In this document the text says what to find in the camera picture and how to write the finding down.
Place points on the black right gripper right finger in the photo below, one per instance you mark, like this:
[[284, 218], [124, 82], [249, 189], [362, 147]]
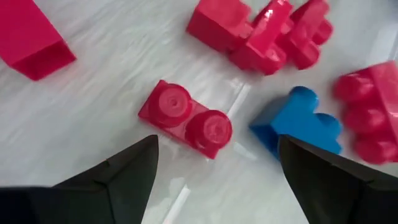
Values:
[[342, 196]]

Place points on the large red building block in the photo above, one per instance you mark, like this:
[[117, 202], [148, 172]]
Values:
[[370, 112]]

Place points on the red plastic building block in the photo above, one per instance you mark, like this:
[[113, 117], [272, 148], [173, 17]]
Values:
[[31, 40], [264, 43], [186, 119], [220, 21], [308, 34]]

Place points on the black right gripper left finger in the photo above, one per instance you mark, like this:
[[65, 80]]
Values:
[[93, 199]]

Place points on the blue plastic building block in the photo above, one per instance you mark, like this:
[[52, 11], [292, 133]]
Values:
[[298, 124]]

